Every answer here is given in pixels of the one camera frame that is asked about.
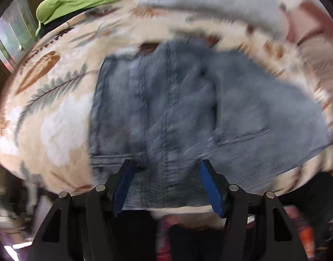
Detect blue denim jeans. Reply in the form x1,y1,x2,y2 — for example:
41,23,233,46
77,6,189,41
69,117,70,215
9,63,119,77
89,40,330,209

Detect leaf print bed blanket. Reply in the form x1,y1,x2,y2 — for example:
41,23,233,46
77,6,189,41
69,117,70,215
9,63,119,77
0,0,333,229

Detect pink cushion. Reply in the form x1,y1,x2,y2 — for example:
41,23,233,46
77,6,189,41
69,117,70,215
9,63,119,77
280,1,333,45

